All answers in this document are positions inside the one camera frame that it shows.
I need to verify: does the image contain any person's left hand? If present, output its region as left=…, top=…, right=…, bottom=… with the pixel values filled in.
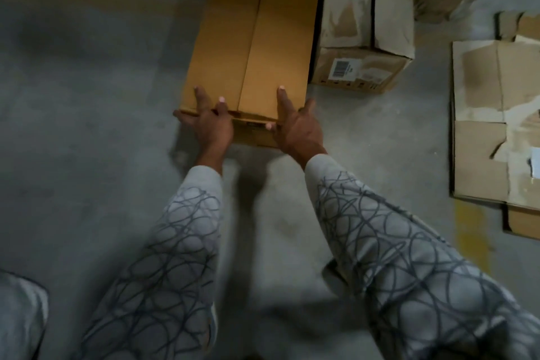
left=173, top=87, right=236, bottom=175

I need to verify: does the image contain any person's right hand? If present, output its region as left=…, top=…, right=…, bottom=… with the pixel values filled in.
left=265, top=85, right=329, bottom=171

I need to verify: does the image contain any large black-label cardboard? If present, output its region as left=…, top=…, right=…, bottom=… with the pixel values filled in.
left=177, top=0, right=326, bottom=150

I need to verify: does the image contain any small brown cardboard box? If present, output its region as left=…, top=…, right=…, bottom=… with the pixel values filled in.
left=310, top=0, right=416, bottom=94

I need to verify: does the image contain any small cardboard box being taped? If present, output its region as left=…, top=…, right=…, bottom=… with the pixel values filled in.
left=449, top=35, right=540, bottom=212

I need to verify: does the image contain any person's right forearm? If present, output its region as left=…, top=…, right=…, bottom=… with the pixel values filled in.
left=304, top=153, right=540, bottom=360

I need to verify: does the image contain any person's left forearm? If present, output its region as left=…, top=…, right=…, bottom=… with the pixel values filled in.
left=76, top=165, right=226, bottom=360

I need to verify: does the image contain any white woven sack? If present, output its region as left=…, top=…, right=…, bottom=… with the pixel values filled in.
left=0, top=269, right=50, bottom=360

